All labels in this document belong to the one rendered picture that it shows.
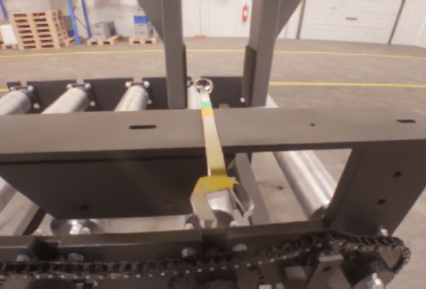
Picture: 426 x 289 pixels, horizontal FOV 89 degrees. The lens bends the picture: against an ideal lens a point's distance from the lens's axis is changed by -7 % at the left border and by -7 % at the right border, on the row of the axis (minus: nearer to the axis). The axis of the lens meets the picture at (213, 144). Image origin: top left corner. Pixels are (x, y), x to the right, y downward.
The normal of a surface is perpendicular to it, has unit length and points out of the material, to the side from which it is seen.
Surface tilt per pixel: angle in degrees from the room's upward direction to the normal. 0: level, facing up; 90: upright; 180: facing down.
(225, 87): 90
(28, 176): 90
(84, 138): 0
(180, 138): 0
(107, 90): 90
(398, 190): 90
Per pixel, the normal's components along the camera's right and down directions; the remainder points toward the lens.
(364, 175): 0.10, 0.54
